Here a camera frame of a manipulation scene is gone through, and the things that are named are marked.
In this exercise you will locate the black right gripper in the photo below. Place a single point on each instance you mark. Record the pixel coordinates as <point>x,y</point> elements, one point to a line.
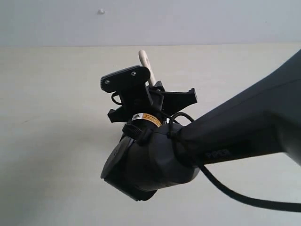
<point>155,101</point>

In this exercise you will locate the white wooden paint brush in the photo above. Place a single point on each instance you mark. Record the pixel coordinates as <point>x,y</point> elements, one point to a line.
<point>144,60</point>

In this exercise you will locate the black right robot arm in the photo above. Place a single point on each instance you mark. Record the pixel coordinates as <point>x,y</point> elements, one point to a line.
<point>157,152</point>

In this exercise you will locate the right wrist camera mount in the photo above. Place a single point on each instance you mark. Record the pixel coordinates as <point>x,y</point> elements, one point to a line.
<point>128,86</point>

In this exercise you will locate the white lump on wall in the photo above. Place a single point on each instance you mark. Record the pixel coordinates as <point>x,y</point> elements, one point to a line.
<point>101,12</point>

